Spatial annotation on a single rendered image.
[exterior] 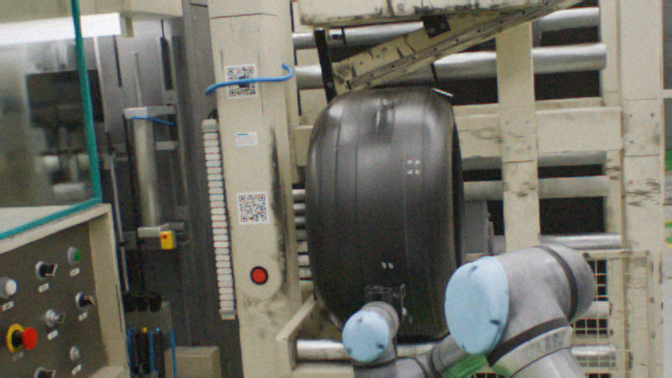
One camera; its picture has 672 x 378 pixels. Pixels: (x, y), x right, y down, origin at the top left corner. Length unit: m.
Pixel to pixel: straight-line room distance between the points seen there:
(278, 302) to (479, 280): 0.96
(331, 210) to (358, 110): 0.24
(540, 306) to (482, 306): 0.07
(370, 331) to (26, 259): 0.69
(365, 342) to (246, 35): 0.81
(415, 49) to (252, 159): 0.57
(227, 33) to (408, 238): 0.63
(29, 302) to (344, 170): 0.66
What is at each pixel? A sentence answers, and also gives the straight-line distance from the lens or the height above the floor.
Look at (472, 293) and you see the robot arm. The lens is 1.07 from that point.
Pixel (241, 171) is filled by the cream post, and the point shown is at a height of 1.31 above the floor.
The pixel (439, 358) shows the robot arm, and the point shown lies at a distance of 1.43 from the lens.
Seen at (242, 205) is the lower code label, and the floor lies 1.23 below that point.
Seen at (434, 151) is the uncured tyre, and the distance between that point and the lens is 1.68.
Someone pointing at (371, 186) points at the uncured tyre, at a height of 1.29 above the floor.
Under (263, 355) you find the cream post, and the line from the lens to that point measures 2.00.
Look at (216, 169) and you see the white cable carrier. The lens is 1.93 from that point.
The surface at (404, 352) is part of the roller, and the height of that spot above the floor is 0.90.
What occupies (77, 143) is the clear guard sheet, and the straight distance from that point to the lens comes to 1.82.
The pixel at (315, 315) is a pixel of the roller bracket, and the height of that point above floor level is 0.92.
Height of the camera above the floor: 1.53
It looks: 8 degrees down
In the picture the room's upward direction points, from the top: 4 degrees counter-clockwise
